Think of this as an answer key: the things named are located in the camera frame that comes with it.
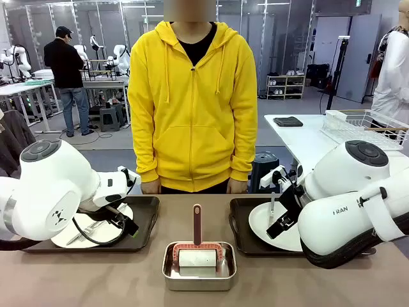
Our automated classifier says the man in black cap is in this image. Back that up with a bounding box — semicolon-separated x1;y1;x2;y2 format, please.
43;26;96;138

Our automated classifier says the white wire dish rack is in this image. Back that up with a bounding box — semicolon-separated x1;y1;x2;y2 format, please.
320;109;409;152

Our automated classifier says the grey jacket on chair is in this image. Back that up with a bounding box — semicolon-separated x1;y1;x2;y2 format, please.
0;108;38;178

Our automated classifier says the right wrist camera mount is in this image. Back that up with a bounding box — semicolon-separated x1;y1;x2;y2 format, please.
259;166;289;190

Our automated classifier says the person's left forearm yellow sleeve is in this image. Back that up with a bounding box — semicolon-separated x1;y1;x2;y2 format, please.
227;124;257;184

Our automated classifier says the person's right hand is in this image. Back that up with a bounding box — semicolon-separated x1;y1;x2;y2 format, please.
141;180;160;195

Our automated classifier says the wooden shoe rack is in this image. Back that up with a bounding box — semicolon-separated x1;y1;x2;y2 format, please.
266;73;306;100

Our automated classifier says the dark plastic stool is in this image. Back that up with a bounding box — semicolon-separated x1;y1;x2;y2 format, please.
250;151;286;194

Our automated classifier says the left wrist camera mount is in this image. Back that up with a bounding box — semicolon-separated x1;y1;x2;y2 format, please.
116;165;139;193

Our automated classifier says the black tripod light stand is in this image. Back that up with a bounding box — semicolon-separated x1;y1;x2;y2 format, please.
319;35;351;116

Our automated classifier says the grey door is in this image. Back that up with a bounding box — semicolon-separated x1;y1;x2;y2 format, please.
336;14;383;104

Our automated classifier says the person in yellow hoodie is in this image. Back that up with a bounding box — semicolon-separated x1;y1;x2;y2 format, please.
127;0;258;195

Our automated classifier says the white round plate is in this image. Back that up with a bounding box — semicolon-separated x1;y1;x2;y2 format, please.
50;204;134;249
248;201;305;253

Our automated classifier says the dark brown plastic tray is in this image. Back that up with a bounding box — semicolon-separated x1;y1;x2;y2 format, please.
229;197;308;258
22;195;160;254

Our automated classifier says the folded dark grey cloth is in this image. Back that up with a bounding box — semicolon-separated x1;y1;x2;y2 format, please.
273;116;304;128

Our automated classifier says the left gripper thin black cable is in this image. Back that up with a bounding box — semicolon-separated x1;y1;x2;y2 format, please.
72;207;129;248

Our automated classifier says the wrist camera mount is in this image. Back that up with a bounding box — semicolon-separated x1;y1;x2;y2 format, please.
116;165;139;193
259;166;289;190

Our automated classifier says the silver fork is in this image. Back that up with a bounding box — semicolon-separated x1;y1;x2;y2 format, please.
65;223;105;247

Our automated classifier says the right arm thick black hose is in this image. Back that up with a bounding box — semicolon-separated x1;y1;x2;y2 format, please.
301;220;409;270

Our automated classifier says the figure in white coat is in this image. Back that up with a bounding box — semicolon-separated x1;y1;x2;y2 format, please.
371;0;409;118

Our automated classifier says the stainless steel rectangular container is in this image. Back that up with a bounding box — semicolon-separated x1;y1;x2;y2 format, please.
161;241;238;292

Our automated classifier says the person's right forearm yellow sleeve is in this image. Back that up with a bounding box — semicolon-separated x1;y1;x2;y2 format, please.
132;124;162;185

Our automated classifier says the grey plastic stool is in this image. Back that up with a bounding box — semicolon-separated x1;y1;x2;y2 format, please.
99;104;127;133

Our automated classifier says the long white workbench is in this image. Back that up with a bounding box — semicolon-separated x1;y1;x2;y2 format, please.
0;81;63;134

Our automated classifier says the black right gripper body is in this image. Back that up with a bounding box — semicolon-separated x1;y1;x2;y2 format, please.
279;182;308;222

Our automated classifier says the pink lint roller maroon handle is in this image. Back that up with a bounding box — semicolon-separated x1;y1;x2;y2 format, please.
172;204;226;268

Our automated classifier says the black equipment case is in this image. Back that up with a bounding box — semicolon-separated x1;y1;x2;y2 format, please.
306;63;331;89

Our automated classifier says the white side table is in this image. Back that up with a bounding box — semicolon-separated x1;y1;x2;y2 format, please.
264;113;409;185

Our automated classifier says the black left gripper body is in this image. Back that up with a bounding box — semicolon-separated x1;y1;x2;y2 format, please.
108;204;135;232

